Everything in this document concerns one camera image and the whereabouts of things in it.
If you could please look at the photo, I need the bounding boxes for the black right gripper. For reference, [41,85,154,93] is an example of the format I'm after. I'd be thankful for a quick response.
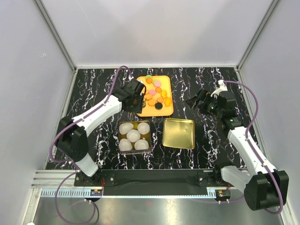
[185,89,223,118]

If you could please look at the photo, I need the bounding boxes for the tan round biscuit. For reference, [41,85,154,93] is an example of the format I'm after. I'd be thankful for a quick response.
[145,94,152,101]
[148,99,157,106]

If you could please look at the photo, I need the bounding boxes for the orange flower sandwich cookie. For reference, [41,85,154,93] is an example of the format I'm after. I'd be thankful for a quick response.
[157,97,164,103]

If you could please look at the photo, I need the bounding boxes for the black sandwich cookie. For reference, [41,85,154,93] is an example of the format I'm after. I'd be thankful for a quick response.
[155,102,163,110]

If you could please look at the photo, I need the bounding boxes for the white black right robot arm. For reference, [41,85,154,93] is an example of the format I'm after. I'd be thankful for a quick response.
[185,89,289,214]

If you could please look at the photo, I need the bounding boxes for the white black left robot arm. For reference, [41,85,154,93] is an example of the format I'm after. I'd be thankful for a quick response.
[54,79,146,186]

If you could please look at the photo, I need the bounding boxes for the pink sandwich cookie lower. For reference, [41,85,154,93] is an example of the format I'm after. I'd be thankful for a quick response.
[149,90,156,96]

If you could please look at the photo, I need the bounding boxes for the pink sandwich cookie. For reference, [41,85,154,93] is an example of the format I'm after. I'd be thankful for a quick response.
[154,81,161,87]
[149,90,156,96]

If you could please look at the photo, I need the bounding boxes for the yellow fish cookie lower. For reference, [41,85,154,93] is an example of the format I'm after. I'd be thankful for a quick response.
[164,97,172,107]

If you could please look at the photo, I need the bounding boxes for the yellow fish cookie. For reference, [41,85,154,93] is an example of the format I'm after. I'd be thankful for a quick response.
[161,90,167,99]
[164,97,172,107]

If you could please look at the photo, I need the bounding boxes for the orange star cookie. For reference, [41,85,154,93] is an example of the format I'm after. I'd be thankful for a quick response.
[155,87,162,93]

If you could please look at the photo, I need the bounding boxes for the yellow plastic tray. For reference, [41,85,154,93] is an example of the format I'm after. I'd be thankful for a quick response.
[137,75,174,117]

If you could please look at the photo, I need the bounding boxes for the pink sandwich cookie upper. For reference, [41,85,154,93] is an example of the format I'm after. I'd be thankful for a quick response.
[154,81,161,87]

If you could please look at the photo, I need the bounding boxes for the yellow fish cookie upper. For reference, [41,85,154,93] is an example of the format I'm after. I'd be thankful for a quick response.
[161,90,167,99]

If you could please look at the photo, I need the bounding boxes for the gold tin lid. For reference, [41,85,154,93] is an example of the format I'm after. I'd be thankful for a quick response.
[162,118,195,150]

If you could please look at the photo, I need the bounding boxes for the white paper cup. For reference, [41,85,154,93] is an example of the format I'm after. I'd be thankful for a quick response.
[119,138,132,151]
[134,139,149,150]
[137,122,150,135]
[119,122,134,135]
[126,129,141,143]

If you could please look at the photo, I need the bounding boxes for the decorated cookie tin box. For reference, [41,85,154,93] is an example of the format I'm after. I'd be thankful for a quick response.
[118,120,152,155]

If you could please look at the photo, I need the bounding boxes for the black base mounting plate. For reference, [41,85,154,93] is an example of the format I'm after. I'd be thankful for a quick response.
[74,169,228,197]

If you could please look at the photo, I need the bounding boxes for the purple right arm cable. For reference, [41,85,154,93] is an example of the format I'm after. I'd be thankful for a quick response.
[220,80,284,215]

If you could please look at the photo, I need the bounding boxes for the aluminium frame rail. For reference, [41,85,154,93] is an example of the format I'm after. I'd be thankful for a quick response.
[31,170,103,198]

